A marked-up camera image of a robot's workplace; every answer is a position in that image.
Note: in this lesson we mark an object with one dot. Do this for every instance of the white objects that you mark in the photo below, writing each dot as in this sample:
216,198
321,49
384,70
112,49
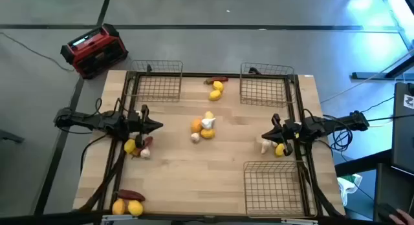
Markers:
145,153

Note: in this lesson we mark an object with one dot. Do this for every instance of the white and green bag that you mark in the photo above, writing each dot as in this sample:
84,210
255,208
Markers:
347,186

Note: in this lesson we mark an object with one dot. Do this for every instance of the pale yellow lemon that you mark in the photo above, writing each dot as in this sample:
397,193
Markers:
209,114

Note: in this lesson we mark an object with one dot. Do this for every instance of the black table clamp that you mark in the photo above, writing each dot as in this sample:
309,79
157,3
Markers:
254,70
149,68

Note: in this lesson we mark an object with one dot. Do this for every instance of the dark office desk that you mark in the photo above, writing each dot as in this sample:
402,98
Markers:
388,186

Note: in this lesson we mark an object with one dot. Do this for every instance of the black floor stand base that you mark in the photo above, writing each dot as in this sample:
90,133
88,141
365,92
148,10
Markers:
368,76

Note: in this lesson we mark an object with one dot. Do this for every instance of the black computer mouse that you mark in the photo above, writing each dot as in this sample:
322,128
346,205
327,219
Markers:
385,210

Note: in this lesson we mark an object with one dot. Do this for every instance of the dark grey stand foot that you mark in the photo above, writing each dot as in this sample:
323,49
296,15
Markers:
11,136

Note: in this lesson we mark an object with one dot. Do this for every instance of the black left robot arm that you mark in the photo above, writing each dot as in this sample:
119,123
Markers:
84,119

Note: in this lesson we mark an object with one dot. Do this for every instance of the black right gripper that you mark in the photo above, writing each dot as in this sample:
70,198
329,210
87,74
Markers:
288,131

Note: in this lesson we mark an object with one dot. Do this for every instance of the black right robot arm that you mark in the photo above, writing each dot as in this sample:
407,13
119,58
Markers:
330,124

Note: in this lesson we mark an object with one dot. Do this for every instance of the person's hand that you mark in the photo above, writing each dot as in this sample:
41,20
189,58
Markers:
404,217

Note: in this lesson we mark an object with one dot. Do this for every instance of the red and black jobsite radio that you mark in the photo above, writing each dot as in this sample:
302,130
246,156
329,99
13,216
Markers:
93,52

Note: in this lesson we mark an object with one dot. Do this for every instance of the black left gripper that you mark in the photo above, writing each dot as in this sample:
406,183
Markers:
137,124

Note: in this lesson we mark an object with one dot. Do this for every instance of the orange lemon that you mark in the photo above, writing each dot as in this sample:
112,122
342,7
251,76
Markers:
196,125
118,207

